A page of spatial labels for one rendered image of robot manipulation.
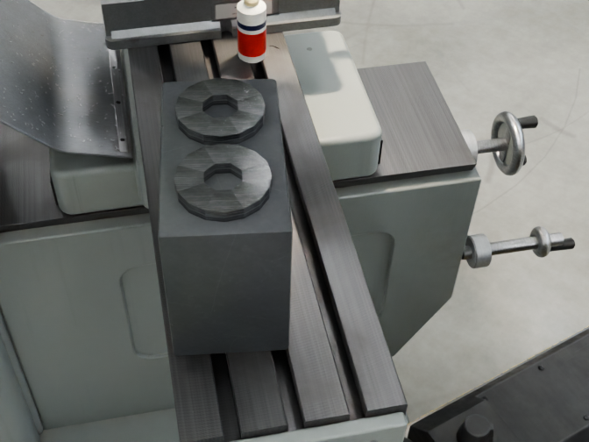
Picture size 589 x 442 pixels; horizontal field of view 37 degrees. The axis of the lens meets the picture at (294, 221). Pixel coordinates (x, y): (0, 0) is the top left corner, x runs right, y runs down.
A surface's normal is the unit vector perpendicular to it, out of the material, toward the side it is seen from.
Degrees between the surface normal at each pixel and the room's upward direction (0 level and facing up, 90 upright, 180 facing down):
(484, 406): 0
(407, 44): 0
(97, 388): 90
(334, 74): 0
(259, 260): 90
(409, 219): 90
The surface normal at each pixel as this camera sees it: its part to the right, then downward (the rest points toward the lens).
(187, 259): 0.08, 0.74
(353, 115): 0.03, -0.68
